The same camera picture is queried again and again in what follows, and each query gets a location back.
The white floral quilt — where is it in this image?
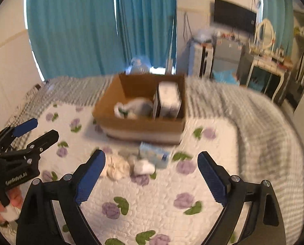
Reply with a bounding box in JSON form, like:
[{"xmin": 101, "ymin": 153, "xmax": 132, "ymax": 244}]
[{"xmin": 13, "ymin": 102, "xmax": 241, "ymax": 245}]

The grey cabinet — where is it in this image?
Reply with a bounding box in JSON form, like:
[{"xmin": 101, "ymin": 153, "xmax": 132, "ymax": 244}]
[{"xmin": 213, "ymin": 37, "xmax": 245, "ymax": 75}]

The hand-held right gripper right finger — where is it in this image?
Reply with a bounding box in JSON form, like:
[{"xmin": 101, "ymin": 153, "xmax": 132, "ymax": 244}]
[{"xmin": 197, "ymin": 151, "xmax": 286, "ymax": 245}]

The black wall television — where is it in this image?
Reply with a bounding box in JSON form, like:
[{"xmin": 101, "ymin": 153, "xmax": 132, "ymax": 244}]
[{"xmin": 213, "ymin": 0, "xmax": 258, "ymax": 35}]

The white wrapped package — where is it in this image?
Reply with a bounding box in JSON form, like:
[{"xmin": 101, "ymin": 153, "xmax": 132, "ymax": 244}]
[{"xmin": 158, "ymin": 82, "xmax": 182, "ymax": 119}]

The brown cardboard box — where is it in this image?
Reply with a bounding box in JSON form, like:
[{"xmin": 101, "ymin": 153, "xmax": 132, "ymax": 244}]
[{"xmin": 92, "ymin": 73, "xmax": 187, "ymax": 145}]

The light blue tissue packet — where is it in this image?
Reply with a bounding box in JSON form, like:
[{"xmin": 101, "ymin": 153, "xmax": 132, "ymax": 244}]
[{"xmin": 139, "ymin": 142, "xmax": 171, "ymax": 169}]

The narrow teal curtain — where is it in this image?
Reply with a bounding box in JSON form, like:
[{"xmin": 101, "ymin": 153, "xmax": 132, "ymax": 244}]
[{"xmin": 116, "ymin": 0, "xmax": 178, "ymax": 70}]

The wide teal curtain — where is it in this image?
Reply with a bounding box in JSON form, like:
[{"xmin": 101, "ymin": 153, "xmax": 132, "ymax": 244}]
[{"xmin": 26, "ymin": 0, "xmax": 132, "ymax": 80}]

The white dressing table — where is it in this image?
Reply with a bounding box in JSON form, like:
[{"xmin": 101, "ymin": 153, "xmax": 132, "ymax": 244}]
[{"xmin": 245, "ymin": 53, "xmax": 293, "ymax": 105}]

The plastic drawer unit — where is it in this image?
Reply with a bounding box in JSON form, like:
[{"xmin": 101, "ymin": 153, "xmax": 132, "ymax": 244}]
[{"xmin": 190, "ymin": 38, "xmax": 215, "ymax": 78}]

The light blue bag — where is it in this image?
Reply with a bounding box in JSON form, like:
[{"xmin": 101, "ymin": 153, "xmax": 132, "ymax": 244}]
[{"xmin": 213, "ymin": 70, "xmax": 239, "ymax": 85}]

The white sock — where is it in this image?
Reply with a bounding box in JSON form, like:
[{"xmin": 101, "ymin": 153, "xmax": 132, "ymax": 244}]
[{"xmin": 134, "ymin": 159, "xmax": 156, "ymax": 175}]

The grey striped blanket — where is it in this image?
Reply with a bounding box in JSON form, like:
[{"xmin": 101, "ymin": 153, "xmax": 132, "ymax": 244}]
[{"xmin": 6, "ymin": 76, "xmax": 304, "ymax": 245}]

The white cloth bundle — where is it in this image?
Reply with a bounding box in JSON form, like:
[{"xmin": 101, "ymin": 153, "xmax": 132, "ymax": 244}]
[{"xmin": 114, "ymin": 98, "xmax": 154, "ymax": 120}]

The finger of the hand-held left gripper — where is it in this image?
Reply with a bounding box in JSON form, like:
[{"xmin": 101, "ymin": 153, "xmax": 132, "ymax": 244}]
[
  {"xmin": 0, "ymin": 118, "xmax": 38, "ymax": 157},
  {"xmin": 0, "ymin": 130, "xmax": 60, "ymax": 166}
]

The white oval vanity mirror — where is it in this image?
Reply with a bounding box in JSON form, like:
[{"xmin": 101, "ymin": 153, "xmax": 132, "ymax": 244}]
[{"xmin": 254, "ymin": 18, "xmax": 276, "ymax": 55}]

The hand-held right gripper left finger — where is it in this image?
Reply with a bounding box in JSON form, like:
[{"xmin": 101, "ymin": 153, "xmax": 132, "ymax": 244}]
[{"xmin": 15, "ymin": 149, "xmax": 106, "ymax": 245}]

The beige cloth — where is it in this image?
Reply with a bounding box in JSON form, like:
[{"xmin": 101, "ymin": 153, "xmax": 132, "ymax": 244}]
[{"xmin": 105, "ymin": 156, "xmax": 131, "ymax": 180}]

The teal side window curtain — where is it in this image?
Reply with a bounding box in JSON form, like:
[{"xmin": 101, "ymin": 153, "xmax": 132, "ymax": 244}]
[{"xmin": 259, "ymin": 0, "xmax": 295, "ymax": 55}]

